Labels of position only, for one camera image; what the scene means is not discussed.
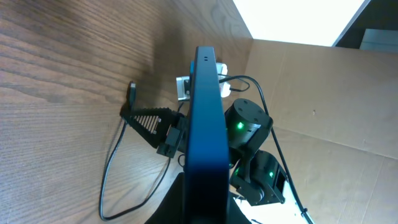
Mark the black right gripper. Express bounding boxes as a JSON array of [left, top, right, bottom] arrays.
[[120, 106, 188, 158]]

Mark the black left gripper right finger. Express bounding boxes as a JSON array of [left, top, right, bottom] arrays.
[[228, 192, 251, 224]]

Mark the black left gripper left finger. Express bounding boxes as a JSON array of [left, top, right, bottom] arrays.
[[145, 172, 184, 224]]

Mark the blue Galaxy smartphone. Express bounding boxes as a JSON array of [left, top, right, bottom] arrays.
[[183, 46, 229, 223]]

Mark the black USB charging cable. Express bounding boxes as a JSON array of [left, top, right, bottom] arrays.
[[98, 81, 252, 222]]

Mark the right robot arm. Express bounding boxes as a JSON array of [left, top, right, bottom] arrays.
[[120, 97, 289, 223]]

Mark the white power strip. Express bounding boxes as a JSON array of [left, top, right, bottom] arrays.
[[216, 62, 231, 98]]

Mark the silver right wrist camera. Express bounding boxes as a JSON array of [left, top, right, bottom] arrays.
[[176, 76, 190, 101]]

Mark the black right camera cable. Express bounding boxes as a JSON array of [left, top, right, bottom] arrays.
[[218, 74, 315, 224]]

